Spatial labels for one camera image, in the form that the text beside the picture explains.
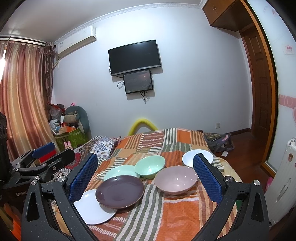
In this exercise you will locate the green storage box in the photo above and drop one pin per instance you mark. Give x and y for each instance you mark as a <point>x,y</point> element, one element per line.
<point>76,137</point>

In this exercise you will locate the large wall television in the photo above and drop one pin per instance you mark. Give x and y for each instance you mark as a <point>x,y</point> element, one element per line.
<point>134,57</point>

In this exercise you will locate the mint green plate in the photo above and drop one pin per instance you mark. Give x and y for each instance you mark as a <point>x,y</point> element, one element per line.
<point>121,170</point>

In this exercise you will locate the mint green bowl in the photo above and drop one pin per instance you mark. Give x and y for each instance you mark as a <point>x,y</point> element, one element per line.
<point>149,166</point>

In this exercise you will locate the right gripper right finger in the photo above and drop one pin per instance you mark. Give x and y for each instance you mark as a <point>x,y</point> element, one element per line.
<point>251,221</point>

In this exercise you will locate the grey plush toy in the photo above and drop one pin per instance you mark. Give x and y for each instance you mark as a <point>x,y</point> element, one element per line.
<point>77,115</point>

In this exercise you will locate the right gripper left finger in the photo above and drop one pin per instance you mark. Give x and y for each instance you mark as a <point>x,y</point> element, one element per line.
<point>38,219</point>

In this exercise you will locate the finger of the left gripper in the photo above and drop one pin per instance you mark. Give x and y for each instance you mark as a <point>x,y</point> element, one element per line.
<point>55,162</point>
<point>28,158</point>

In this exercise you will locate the brown striped curtain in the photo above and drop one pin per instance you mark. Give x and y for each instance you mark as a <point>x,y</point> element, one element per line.
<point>23,97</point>

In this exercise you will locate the pink bowl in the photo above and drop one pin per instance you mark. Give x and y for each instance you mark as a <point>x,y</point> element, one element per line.
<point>176,180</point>

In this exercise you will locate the small wall monitor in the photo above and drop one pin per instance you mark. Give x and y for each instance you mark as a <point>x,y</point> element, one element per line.
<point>138,81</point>

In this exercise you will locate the orange striped patchwork blanket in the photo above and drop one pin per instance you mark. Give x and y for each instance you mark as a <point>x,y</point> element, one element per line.
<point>147,189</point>

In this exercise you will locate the white card on floor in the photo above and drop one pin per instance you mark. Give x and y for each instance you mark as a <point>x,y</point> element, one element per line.
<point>224,154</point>

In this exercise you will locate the wooden overhead cabinet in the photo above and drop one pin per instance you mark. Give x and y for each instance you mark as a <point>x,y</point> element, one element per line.
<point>229,15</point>

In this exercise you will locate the pink croc shoe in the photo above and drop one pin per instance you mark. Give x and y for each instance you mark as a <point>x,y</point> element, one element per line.
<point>268,184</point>

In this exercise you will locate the dark purple plate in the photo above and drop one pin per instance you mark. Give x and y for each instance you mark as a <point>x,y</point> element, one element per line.
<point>120,192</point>

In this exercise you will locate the brown wooden door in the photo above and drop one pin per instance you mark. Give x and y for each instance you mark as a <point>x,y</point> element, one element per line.
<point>264,82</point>

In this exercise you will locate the dark backpack on floor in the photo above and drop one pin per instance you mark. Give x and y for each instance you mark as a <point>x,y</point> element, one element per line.
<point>219,142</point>

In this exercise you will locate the white air conditioner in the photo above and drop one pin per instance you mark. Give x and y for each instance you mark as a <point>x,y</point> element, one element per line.
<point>76,41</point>

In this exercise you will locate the white bowl with dots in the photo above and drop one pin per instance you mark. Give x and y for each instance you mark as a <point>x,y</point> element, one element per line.
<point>188,157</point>

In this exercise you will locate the white plate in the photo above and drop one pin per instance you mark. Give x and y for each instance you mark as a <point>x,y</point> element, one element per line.
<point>91,211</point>

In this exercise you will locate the yellow foam tube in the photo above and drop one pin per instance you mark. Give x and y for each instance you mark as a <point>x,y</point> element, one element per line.
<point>140,123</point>

